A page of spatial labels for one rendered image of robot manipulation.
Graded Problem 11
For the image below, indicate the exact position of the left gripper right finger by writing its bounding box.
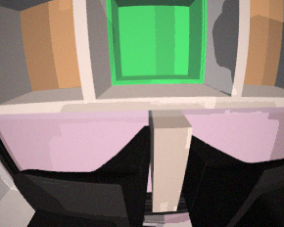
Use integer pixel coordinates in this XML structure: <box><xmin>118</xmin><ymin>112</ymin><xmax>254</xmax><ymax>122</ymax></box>
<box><xmin>182</xmin><ymin>135</ymin><xmax>284</xmax><ymax>227</ymax></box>

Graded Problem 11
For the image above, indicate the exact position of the wooden maze board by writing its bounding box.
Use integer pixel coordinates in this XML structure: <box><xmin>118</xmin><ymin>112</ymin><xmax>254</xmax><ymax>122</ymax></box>
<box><xmin>0</xmin><ymin>0</ymin><xmax>284</xmax><ymax>212</ymax></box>

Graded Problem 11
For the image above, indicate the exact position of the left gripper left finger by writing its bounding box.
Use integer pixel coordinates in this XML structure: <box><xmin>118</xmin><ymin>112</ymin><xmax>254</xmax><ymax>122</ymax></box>
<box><xmin>13</xmin><ymin>125</ymin><xmax>151</xmax><ymax>227</ymax></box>

